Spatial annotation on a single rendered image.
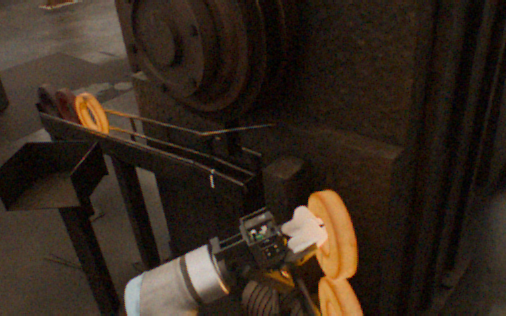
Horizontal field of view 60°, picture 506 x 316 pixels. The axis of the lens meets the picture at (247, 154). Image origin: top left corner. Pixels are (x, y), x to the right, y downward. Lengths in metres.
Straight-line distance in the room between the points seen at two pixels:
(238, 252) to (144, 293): 0.17
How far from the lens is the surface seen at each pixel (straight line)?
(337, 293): 0.79
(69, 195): 1.51
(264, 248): 0.72
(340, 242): 0.73
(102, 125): 1.74
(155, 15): 1.00
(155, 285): 0.76
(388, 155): 0.98
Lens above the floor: 1.39
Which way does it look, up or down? 32 degrees down
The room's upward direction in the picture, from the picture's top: 6 degrees counter-clockwise
